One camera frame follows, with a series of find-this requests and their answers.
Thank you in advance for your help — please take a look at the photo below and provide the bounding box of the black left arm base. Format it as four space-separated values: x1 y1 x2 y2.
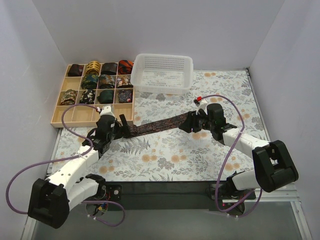
85 184 122 217

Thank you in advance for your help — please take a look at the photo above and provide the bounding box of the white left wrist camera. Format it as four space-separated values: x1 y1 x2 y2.
99 105 115 117

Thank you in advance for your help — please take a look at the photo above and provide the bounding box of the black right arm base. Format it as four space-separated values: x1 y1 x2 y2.
205 184 250 216

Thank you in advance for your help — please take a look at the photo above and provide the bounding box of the rolled dark grey tie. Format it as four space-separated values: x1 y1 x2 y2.
101 62 118 75

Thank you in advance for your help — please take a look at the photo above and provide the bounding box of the rolled black white floral tie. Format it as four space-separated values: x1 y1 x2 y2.
79 89 96 105

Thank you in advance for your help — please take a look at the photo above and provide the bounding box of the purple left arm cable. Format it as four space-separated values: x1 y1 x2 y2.
6 104 126 227

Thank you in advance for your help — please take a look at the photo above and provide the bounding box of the rolled yellow black tie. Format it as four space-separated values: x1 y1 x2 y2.
85 61 101 75

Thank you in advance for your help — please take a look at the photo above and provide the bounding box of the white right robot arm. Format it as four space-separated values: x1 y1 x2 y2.
179 103 299 199

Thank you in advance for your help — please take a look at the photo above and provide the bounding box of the rolled navy paisley rose tie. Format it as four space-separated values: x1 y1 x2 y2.
117 89 133 104

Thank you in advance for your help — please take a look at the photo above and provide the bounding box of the wooden compartment tray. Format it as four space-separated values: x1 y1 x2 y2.
51 62 135 128

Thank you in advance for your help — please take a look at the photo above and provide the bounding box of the aluminium frame rail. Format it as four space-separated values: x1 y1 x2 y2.
22 184 312 240

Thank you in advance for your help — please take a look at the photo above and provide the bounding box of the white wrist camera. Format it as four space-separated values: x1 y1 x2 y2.
99 105 115 117
193 96 208 115

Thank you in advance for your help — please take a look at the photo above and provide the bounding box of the rolled navy yellow leaf tie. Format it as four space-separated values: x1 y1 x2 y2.
81 74 99 90

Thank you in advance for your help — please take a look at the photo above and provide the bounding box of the white plastic mesh basket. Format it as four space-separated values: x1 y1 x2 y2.
130 53 194 95

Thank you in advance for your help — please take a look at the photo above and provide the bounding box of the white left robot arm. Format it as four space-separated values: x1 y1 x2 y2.
27 112 124 229

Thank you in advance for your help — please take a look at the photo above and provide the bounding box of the brown paisley patterned tie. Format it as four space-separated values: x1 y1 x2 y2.
127 112 189 138

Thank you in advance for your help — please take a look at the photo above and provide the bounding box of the rolled dark green tie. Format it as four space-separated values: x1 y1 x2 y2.
97 90 115 104

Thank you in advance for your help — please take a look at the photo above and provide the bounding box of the rolled pink floral dark tie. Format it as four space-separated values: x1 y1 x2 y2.
116 75 133 89

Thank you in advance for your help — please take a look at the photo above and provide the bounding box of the rolled orange black tie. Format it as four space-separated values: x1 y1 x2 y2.
118 60 134 75

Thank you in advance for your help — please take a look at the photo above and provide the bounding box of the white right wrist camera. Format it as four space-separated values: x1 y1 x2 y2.
193 96 208 115

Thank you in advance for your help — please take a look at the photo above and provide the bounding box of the rolled green camouflage floral tie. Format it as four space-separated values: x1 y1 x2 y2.
59 89 78 106

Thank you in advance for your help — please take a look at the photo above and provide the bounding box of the rolled dark maroon tie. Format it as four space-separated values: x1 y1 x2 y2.
67 64 84 77

